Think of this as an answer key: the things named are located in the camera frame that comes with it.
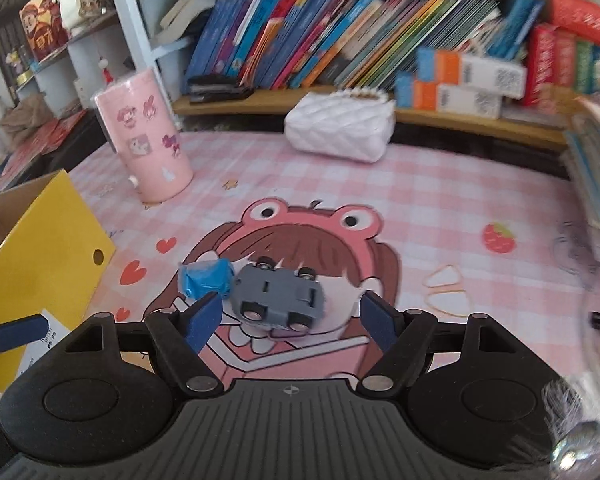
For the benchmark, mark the white quilted purse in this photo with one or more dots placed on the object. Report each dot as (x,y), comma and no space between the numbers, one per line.
(337,122)

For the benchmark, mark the brown towel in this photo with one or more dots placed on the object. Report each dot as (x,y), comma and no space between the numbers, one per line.
(25,120)

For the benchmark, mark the worn beige book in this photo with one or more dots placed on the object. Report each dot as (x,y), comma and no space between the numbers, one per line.
(175,35)
(187,2)

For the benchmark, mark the stack of booklets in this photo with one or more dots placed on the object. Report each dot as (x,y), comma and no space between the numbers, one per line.
(595,180)

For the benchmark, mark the pink cartoon cylinder container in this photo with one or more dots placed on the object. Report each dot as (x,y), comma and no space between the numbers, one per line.
(145,135)

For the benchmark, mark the grey toy car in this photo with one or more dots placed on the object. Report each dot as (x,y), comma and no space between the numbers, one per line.
(275,292)

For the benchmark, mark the pink checked printed tablecloth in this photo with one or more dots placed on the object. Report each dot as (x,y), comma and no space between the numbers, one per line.
(430,200)

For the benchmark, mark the fortune god gift box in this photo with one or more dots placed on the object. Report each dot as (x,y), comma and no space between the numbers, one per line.
(42,27)

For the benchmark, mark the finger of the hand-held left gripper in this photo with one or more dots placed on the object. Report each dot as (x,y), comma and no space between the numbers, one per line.
(15,332)

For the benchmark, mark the yellow cardboard box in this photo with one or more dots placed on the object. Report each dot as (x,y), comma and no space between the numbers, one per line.
(40,260)

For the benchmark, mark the red paper cuttings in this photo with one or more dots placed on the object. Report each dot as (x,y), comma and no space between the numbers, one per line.
(35,150)

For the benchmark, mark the blue small toy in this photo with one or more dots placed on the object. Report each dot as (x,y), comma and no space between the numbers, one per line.
(205,277)

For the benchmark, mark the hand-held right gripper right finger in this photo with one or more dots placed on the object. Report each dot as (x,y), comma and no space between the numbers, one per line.
(377,325)

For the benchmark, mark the white wooden bookshelf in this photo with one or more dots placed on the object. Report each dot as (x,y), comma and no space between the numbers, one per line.
(125,25)

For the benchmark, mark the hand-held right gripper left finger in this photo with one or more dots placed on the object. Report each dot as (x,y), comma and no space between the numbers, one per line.
(205,325)

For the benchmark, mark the blue orange white box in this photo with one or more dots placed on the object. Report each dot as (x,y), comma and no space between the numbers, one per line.
(475,72)
(445,100)

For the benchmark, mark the row of leaning colourful books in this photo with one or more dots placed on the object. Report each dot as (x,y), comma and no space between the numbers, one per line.
(330,35)

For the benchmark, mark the black case on shelf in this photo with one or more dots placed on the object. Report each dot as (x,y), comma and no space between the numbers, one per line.
(220,87)

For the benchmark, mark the red and green upright books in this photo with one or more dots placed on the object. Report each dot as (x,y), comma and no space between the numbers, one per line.
(565,67)

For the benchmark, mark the red thick dictionary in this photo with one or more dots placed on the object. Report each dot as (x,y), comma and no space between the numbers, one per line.
(587,15)

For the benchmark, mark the red tassel ornament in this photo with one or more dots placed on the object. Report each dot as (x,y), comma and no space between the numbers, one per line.
(105,72)

